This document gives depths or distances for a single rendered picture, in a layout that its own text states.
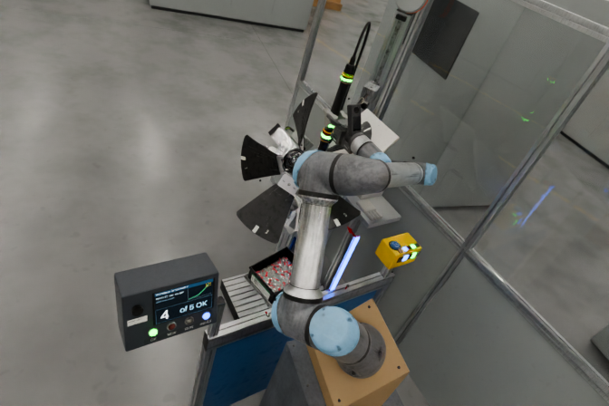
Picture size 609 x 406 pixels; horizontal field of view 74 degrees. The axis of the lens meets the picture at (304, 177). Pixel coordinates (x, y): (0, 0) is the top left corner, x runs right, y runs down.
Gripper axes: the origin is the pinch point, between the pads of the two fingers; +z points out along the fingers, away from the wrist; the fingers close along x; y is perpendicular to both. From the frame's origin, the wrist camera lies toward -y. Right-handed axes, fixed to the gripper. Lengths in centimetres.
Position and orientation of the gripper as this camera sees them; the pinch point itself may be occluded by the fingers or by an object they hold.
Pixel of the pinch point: (331, 108)
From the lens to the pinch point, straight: 158.3
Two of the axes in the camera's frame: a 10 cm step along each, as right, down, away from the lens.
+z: -4.8, -6.3, 6.1
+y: -2.6, 7.7, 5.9
